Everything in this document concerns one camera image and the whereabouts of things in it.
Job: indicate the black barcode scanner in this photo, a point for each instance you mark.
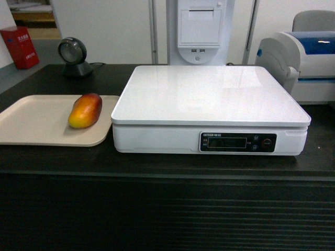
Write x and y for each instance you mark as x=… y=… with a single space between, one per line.
x=73 y=52

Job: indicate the grey chair back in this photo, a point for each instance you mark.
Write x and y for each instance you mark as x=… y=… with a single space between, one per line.
x=314 y=20

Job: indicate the white blue label printer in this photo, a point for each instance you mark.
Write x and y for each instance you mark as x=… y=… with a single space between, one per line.
x=302 y=62

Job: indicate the red fire extinguisher box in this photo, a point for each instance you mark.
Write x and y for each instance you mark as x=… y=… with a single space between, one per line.
x=20 y=47

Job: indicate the white receipt printer kiosk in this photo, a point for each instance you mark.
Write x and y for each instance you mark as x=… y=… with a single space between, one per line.
x=198 y=32

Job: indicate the dark red yellow mango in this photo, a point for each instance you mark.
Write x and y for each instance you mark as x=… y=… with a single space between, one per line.
x=86 y=111

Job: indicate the beige plastic tray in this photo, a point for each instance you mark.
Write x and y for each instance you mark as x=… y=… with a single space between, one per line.
x=43 y=120

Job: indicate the white digital scale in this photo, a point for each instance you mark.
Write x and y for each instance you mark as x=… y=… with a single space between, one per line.
x=208 y=110

